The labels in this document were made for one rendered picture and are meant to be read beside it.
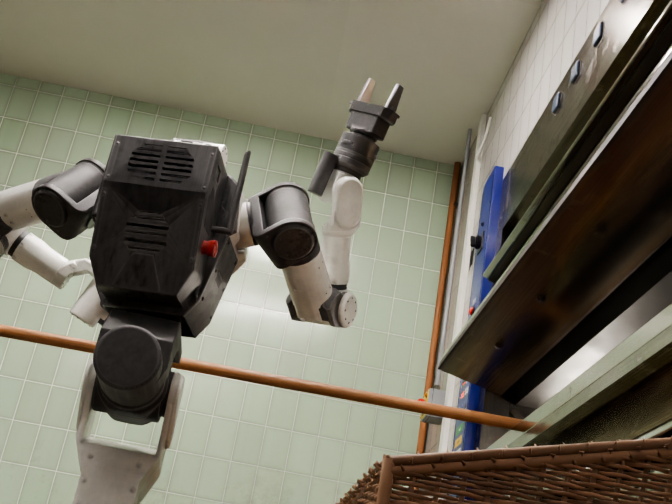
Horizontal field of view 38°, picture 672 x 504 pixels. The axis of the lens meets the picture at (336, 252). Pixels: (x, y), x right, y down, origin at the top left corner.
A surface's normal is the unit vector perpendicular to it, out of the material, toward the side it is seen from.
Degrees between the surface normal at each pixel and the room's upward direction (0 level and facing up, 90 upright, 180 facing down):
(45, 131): 90
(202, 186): 90
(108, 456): 82
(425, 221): 90
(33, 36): 180
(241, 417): 90
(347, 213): 114
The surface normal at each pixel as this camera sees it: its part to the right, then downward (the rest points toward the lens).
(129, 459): 0.15, -0.51
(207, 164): -0.07, -0.41
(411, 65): -0.16, 0.90
